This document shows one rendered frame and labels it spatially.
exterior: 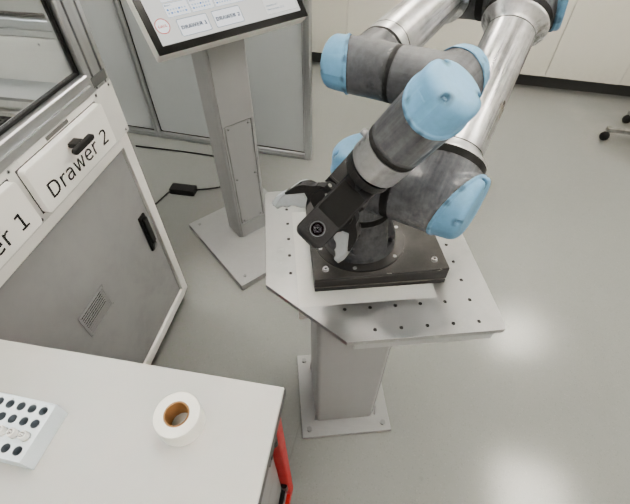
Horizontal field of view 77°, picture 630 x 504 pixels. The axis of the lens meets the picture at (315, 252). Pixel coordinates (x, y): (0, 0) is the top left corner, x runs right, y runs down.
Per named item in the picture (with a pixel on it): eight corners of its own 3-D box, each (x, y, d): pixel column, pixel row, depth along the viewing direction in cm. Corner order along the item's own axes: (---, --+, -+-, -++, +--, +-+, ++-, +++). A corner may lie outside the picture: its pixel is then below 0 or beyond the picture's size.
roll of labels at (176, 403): (206, 398, 65) (200, 388, 62) (204, 443, 61) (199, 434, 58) (162, 404, 65) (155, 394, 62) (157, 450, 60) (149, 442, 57)
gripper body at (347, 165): (362, 205, 66) (408, 165, 56) (337, 237, 61) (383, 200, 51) (328, 174, 65) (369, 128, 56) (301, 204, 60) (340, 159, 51)
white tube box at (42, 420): (68, 413, 64) (57, 404, 61) (33, 470, 58) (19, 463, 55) (0, 398, 65) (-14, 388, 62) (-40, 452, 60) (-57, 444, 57)
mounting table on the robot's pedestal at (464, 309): (428, 214, 112) (437, 181, 104) (488, 358, 83) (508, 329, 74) (268, 224, 110) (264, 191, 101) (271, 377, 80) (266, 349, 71)
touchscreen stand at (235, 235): (321, 243, 193) (326, 8, 118) (243, 290, 174) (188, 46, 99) (264, 192, 219) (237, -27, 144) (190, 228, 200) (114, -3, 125)
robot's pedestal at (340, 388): (373, 351, 155) (407, 202, 98) (390, 431, 135) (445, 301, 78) (297, 357, 153) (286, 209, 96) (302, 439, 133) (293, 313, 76)
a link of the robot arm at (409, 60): (418, 31, 54) (383, 58, 48) (503, 44, 50) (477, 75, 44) (410, 88, 60) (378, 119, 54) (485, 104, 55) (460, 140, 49)
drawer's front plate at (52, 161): (117, 141, 106) (100, 102, 98) (50, 213, 87) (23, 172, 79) (111, 140, 106) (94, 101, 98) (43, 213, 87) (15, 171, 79)
